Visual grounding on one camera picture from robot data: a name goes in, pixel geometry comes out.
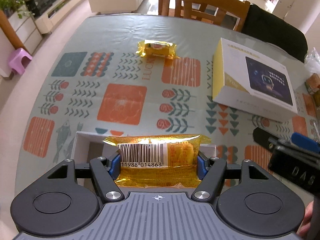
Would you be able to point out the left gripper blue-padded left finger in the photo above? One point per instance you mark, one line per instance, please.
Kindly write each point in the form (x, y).
(104, 172)

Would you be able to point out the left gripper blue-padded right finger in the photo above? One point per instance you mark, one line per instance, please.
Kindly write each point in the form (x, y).
(211, 173)

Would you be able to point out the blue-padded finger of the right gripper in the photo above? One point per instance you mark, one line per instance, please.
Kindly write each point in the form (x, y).
(305, 142)

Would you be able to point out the yellow snack pack with barcode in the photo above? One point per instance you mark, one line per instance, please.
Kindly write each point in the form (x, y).
(158, 160)

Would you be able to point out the white tablet product box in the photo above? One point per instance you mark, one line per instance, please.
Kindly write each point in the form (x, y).
(249, 81)

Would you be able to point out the person's right hand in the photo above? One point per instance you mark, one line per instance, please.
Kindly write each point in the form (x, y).
(306, 223)

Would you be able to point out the white open storage box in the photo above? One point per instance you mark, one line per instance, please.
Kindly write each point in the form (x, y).
(85, 145)

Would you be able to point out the small brown snack box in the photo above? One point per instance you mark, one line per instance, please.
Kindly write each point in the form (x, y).
(313, 84)

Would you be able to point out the clear plastic bag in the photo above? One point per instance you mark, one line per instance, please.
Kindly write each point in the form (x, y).
(312, 62)

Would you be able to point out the patterned tablecloth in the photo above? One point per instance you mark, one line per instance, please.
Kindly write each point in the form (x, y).
(98, 84)

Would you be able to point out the purple plastic stool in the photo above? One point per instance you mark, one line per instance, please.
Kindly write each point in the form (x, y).
(15, 60)

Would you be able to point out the white tv cabinet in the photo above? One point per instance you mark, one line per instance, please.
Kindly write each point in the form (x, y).
(54, 15)

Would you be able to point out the wooden dining chair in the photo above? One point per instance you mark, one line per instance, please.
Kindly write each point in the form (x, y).
(212, 11)

